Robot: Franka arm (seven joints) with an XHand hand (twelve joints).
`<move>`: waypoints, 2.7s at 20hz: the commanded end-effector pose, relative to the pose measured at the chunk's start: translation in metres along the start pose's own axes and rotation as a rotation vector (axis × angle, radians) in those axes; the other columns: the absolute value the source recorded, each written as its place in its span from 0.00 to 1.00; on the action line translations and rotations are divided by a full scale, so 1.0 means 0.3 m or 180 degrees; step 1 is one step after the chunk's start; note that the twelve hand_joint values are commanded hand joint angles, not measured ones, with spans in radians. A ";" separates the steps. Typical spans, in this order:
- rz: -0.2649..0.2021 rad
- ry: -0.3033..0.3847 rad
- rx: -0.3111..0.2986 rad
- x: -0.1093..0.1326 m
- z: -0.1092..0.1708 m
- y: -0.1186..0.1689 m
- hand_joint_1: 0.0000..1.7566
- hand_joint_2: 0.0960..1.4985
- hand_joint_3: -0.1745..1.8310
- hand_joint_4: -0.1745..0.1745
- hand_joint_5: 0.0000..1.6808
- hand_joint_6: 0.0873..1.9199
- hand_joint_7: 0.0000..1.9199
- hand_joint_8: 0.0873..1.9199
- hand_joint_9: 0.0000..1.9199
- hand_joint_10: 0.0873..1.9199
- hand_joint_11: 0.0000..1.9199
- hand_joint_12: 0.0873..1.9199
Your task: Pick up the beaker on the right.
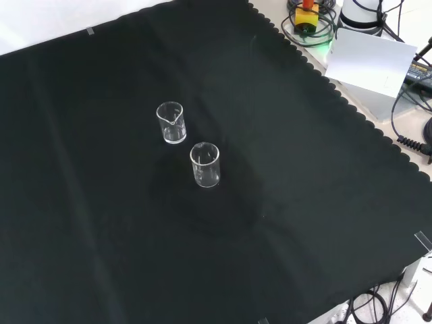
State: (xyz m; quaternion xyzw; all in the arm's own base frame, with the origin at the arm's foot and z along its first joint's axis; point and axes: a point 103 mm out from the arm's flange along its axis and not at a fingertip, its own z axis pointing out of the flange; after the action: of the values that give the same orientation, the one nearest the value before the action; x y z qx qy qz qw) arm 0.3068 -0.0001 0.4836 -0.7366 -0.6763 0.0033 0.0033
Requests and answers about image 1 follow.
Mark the clear glass beaker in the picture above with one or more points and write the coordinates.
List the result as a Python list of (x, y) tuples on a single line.
[(175, 135), (206, 179)]

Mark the black bench cloth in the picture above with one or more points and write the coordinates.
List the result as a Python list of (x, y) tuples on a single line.
[(101, 175)]

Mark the clear plastic cloth clip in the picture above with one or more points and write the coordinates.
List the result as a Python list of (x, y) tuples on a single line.
[(90, 31), (423, 240), (262, 321)]

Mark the yellow stop button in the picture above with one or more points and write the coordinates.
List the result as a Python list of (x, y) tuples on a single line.
[(307, 18)]

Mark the black power adapter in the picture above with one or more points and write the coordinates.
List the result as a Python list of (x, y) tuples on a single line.
[(420, 72)]

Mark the black tripod leg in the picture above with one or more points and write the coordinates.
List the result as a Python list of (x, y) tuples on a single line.
[(424, 50)]

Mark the white box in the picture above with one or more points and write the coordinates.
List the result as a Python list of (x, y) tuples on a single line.
[(423, 280)]

